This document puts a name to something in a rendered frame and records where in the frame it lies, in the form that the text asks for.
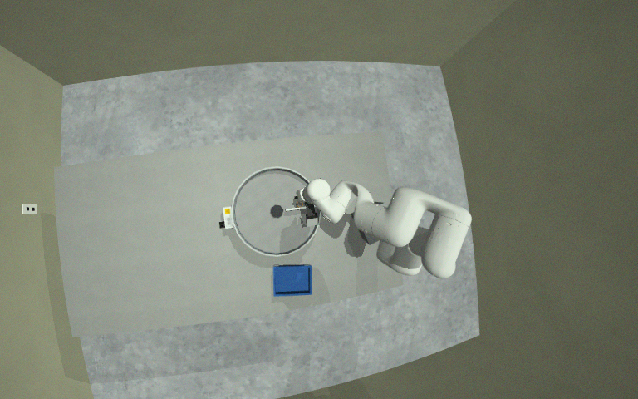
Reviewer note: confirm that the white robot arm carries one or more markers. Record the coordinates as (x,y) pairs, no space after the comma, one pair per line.
(397,224)

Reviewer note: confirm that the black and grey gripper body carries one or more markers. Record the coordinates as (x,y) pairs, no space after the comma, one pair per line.
(300,196)

